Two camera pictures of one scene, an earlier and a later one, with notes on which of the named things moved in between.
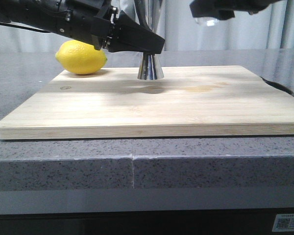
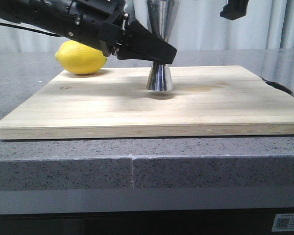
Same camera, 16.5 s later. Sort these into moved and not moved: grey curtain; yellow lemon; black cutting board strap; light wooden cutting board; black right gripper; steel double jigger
Moved: black right gripper; steel double jigger
Not moved: black cutting board strap; grey curtain; yellow lemon; light wooden cutting board
